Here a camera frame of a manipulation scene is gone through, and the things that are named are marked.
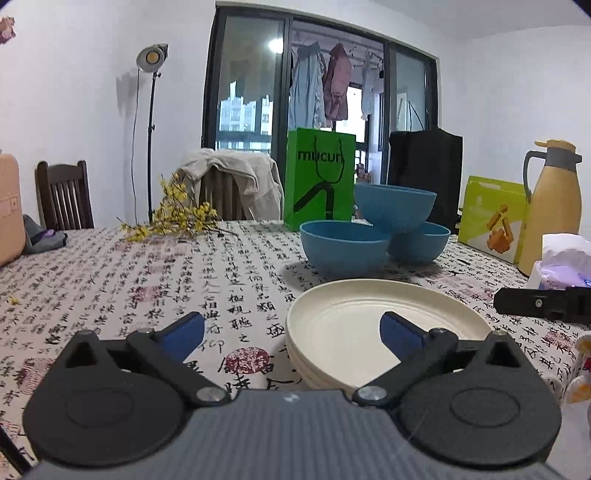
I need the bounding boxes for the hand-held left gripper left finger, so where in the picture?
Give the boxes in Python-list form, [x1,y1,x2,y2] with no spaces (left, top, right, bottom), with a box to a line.
[60,311,232,407]

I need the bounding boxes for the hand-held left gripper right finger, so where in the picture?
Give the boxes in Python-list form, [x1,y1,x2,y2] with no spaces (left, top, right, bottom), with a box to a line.
[352,311,527,408]

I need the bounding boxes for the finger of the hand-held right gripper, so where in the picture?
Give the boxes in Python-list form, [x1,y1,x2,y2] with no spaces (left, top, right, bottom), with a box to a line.
[493,285,591,324]

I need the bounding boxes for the blue bowl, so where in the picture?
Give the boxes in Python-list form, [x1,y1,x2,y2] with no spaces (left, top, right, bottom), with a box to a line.
[355,184,437,232]
[388,222,451,265]
[300,220,393,280]

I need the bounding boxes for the purple tissue pack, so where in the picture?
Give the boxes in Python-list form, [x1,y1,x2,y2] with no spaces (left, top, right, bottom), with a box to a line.
[526,260,591,291]

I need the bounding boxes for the white plastic bag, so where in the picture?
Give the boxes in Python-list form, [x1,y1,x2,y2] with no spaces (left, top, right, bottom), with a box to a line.
[541,233,591,266]

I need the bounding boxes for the colourful printed packet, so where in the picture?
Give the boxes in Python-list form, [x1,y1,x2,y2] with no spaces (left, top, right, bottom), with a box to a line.
[566,332,591,404]

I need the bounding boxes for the yellow thermos jug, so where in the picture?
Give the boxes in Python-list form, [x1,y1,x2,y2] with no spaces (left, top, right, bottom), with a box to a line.
[517,140,583,278]

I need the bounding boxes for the yellow-green snack box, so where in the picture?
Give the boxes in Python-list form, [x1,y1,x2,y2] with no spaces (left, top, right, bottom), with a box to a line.
[458,175,529,265]

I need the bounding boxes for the yellow flower branches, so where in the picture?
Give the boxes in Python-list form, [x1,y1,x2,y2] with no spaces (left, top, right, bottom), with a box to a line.
[117,174,238,243]

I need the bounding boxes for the wooden chair under jacket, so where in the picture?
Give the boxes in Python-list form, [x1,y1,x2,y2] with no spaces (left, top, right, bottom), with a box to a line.
[201,171,252,221]

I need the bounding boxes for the grey purple cloth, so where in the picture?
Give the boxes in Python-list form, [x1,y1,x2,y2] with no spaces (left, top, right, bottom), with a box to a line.
[22,215,68,256]

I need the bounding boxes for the beige jacket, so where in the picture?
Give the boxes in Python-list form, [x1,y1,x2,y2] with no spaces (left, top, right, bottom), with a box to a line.
[178,148,283,220]

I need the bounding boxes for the black paper bag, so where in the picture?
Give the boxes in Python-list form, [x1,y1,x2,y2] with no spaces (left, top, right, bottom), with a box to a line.
[387,99,464,232]

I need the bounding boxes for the dark wooden chair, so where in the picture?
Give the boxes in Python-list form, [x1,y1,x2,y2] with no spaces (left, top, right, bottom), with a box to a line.
[35,160,94,230]

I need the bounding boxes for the green paper bag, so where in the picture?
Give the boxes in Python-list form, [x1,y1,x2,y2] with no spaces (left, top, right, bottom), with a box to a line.
[283,128,357,232]

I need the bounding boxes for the studio light on stand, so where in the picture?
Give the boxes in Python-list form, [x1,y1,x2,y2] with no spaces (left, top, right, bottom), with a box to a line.
[135,43,169,224]

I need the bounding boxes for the peach suitcase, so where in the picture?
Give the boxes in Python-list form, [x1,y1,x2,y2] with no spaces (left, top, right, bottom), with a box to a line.
[0,154,27,267]

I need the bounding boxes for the white hanging garment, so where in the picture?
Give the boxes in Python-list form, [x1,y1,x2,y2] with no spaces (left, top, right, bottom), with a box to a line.
[360,55,383,121]

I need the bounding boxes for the pink hanging garment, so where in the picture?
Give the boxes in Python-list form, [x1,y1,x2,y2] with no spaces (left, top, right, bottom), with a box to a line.
[322,44,354,121]

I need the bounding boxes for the light blue hanging garment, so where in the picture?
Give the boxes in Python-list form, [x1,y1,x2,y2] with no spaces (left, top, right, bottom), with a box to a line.
[288,42,328,130]

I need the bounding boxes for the black window frame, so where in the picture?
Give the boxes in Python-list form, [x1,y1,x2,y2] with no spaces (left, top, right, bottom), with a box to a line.
[201,1,439,222]

